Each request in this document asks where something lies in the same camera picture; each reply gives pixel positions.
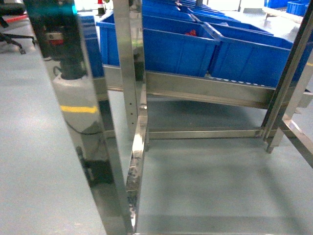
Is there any blue bin right shelf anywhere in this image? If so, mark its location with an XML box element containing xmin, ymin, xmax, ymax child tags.
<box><xmin>286</xmin><ymin>0</ymin><xmax>309</xmax><ymax>16</ymax></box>

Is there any large blue plastic bin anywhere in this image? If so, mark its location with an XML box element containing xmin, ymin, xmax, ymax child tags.
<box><xmin>96</xmin><ymin>13</ymin><xmax>220</xmax><ymax>77</ymax></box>

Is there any stainless steel flow rack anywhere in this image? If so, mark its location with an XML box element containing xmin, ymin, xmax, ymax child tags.
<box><xmin>25</xmin><ymin>0</ymin><xmax>313</xmax><ymax>235</ymax></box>

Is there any black office chair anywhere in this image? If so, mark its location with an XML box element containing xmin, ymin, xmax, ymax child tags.
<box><xmin>0</xmin><ymin>0</ymin><xmax>38</xmax><ymax>55</ymax></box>

